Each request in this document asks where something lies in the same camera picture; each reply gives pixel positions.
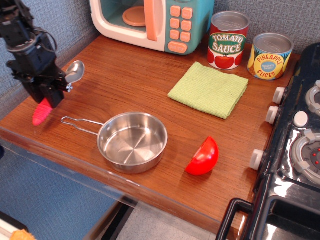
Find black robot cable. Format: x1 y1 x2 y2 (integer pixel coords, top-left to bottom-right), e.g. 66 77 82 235
32 26 59 54

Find tomato sauce can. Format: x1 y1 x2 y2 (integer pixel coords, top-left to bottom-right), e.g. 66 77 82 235
207 11 250 70

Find white stove knob bottom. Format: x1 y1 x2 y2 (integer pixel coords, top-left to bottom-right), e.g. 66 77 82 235
249 149 264 171

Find stainless steel pot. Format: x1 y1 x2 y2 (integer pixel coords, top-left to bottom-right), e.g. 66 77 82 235
60 112 169 174

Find white stove knob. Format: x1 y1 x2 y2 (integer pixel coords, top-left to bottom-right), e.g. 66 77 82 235
265 106 279 125
249 149 264 171
272 87 286 105

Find red tomato half toy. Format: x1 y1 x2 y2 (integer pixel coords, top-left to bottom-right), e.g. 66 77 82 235
185 136 220 176

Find red handled metal spoon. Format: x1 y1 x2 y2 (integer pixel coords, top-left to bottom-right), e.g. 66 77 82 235
32 60 85 126

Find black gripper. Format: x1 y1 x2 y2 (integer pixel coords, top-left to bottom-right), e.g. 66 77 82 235
6 33 68 109

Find orange fuzzy object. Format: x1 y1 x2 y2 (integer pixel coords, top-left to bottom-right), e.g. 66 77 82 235
10 229 36 240

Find white stove knob middle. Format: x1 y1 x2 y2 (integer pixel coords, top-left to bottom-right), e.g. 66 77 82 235
265 106 279 125

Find black toy stove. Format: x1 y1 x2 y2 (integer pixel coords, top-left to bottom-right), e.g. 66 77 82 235
216 42 320 240

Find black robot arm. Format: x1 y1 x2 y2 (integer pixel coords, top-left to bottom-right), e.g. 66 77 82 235
0 0 71 109

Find white stove knob top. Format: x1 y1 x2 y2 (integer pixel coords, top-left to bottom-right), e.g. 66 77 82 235
272 87 286 105

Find teal toy microwave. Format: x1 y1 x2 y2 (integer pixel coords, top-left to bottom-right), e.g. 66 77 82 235
89 0 215 55

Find green folded cloth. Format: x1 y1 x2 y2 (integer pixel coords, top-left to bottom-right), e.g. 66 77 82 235
167 62 249 120

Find black oven door handle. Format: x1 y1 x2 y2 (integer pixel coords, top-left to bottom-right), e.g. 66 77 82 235
216 198 254 240

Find pineapple slices can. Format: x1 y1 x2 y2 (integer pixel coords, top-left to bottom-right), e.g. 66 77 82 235
247 32 294 81

